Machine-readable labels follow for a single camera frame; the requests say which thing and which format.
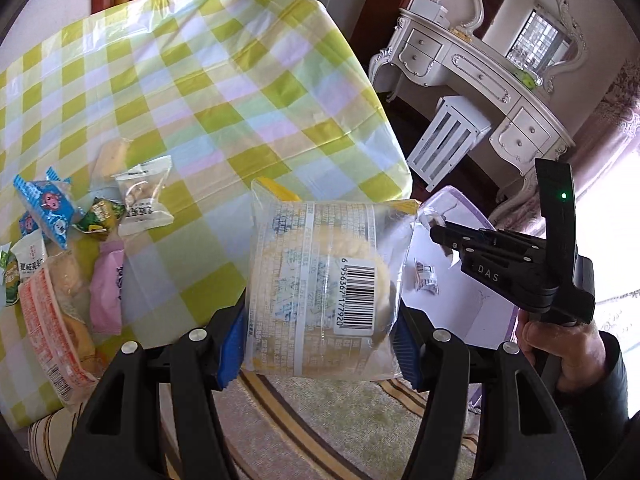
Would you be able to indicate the small yellow cake packet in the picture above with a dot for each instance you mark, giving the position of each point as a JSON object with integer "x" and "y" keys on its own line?
{"x": 112, "y": 157}

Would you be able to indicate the white ornate dressing table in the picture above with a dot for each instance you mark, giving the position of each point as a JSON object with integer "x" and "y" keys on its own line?
{"x": 480, "y": 75}

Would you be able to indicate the person's right hand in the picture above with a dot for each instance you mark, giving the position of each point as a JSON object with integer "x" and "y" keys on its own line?
{"x": 560, "y": 345}

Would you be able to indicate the small white box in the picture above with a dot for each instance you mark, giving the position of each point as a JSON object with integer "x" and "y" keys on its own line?
{"x": 434, "y": 9}

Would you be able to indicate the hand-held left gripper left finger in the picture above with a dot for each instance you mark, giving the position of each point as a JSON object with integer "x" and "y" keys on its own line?
{"x": 232, "y": 350}

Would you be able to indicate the small blue packet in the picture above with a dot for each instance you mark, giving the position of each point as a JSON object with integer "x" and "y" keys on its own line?
{"x": 29, "y": 223}

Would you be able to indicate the white biscuit packet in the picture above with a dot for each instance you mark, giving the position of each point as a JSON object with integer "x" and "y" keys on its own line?
{"x": 142, "y": 197}

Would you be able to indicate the small white barcode packet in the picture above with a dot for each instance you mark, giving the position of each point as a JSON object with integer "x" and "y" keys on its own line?
{"x": 426, "y": 277}

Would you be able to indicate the white packet with green print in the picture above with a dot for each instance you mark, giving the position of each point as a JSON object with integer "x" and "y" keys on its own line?
{"x": 31, "y": 262}

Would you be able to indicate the pink patterned curtain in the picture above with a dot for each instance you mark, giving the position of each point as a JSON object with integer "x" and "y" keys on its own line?
{"x": 615, "y": 125}

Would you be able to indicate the pink snack packet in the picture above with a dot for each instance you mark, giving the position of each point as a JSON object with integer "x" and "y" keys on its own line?
{"x": 107, "y": 290}

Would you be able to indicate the person's right forearm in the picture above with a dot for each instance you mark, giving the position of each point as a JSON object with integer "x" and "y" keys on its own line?
{"x": 600, "y": 395}

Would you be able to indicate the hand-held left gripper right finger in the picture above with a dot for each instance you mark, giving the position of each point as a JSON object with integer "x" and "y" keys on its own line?
{"x": 402, "y": 355}

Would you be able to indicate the blue packet with pink pig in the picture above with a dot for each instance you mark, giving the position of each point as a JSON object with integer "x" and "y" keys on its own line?
{"x": 50, "y": 202}

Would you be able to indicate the white slatted stool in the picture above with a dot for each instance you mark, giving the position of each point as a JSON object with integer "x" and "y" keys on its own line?
{"x": 447, "y": 140}

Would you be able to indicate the white ornate mirror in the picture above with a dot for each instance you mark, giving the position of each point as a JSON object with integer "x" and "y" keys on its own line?
{"x": 540, "y": 40}

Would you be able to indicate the orange-printed bread packet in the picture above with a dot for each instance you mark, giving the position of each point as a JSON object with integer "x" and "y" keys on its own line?
{"x": 55, "y": 320}

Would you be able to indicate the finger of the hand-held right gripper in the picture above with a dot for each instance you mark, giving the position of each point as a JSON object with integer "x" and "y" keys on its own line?
{"x": 500, "y": 267}
{"x": 475, "y": 236}

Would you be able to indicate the green pea packet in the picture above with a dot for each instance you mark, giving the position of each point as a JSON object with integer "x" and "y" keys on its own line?
{"x": 100, "y": 215}
{"x": 6, "y": 277}

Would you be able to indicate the lavender storage box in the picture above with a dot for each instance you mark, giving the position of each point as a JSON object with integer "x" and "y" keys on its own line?
{"x": 485, "y": 310}

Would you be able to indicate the yellow checked tablecloth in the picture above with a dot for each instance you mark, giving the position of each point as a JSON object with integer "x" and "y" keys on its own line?
{"x": 200, "y": 85}

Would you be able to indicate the clear bread packet with barcode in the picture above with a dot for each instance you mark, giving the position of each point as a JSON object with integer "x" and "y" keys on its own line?
{"x": 320, "y": 280}

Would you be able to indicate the small green toy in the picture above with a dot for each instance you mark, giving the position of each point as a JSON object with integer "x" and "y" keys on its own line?
{"x": 526, "y": 78}

